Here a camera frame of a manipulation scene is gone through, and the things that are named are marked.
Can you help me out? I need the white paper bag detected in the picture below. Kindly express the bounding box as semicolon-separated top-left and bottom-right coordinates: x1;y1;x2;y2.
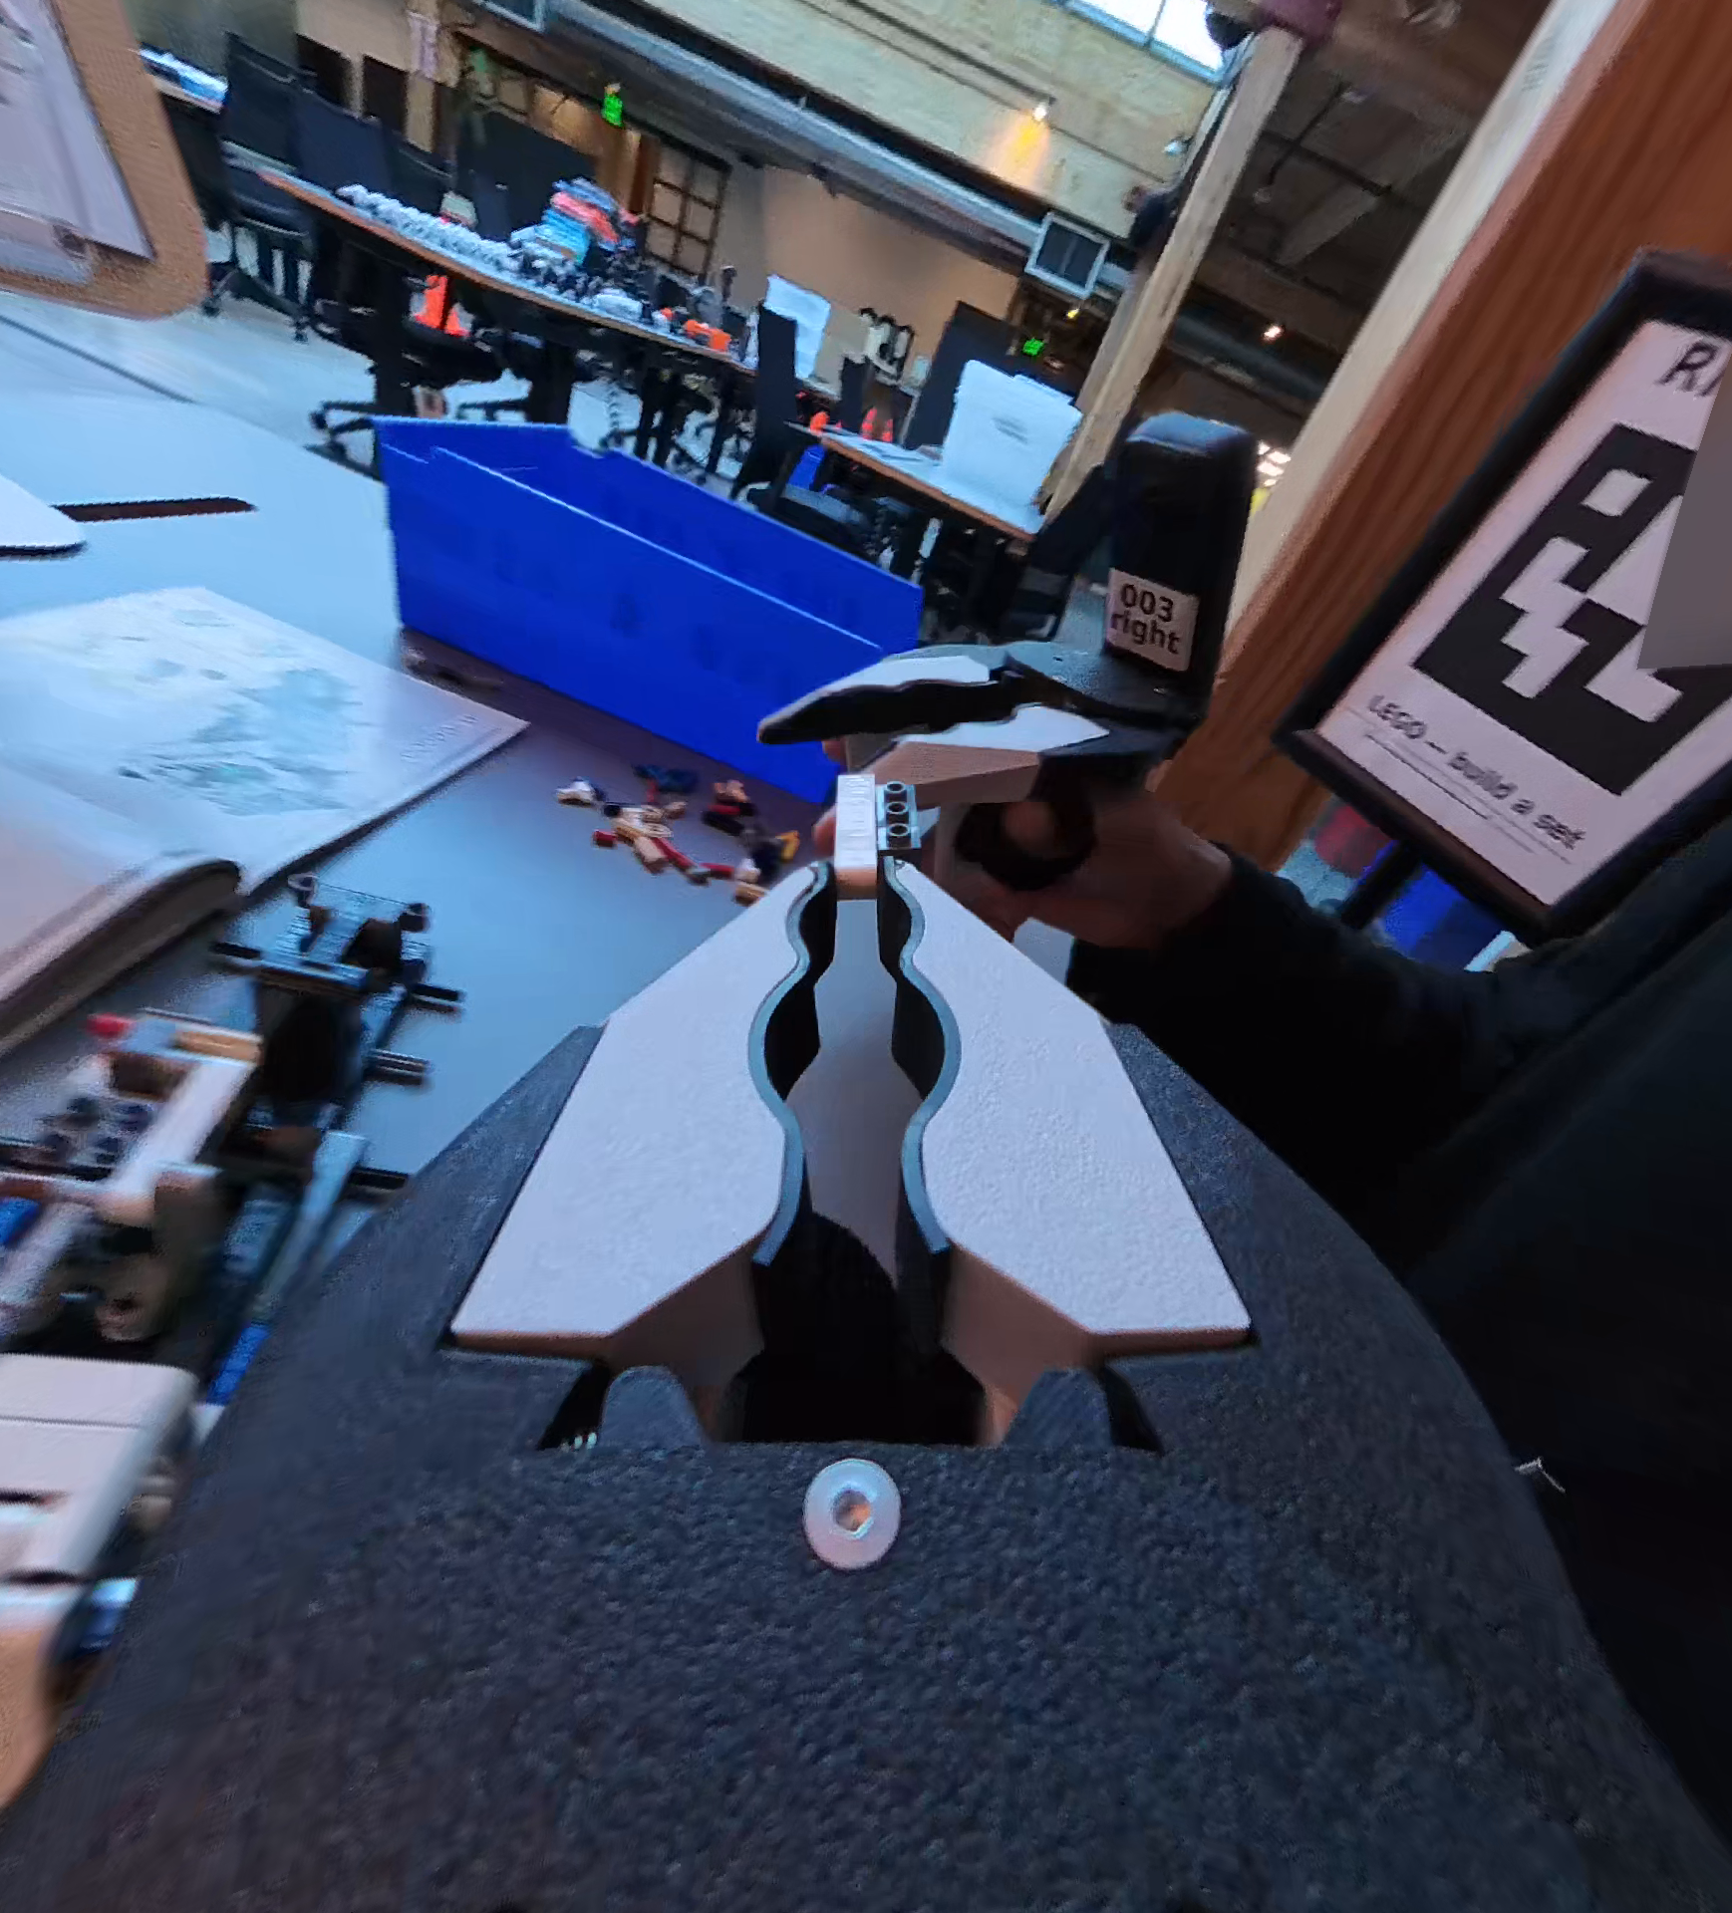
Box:
943;359;1087;510

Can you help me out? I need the slim wooden column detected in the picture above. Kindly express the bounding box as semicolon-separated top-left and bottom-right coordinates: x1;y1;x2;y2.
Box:
1047;30;1309;517

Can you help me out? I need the lego truck chassis model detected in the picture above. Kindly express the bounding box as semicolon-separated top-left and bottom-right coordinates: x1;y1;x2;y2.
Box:
0;873;465;1853

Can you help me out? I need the person's black sweater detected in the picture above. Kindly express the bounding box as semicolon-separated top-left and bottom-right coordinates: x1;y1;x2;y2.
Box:
1403;717;1732;1913

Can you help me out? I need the blue plastic bin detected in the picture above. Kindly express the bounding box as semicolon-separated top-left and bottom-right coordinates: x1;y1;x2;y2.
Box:
377;419;926;808

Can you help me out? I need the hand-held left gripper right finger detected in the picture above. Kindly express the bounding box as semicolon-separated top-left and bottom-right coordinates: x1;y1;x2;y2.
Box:
879;860;1254;1446

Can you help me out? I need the lego instruction booklet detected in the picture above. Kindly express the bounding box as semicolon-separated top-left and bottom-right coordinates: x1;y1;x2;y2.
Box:
0;586;529;1100

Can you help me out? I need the wide wooden post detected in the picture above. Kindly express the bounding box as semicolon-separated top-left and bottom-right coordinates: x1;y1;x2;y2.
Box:
1156;0;1732;868

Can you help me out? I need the person's right forearm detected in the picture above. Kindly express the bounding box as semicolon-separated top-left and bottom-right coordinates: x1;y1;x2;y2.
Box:
1070;843;1632;1287

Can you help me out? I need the long cluttered work table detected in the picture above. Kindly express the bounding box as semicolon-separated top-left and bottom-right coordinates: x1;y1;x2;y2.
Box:
257;165;839;434

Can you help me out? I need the black framed tag sign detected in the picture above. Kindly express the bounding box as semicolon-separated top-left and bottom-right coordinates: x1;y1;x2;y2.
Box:
1275;249;1732;944

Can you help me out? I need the person's right hand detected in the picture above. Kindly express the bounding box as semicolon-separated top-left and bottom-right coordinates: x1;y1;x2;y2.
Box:
940;783;1231;951

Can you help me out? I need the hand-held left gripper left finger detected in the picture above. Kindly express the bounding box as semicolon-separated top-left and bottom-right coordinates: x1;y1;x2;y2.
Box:
451;866;839;1440

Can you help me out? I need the pile of small lego pieces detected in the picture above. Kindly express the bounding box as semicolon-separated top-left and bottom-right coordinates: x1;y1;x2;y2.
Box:
555;764;807;906

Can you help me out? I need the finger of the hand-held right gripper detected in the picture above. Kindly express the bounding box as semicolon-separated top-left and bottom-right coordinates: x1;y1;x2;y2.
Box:
756;646;1029;748
822;704;1111;808

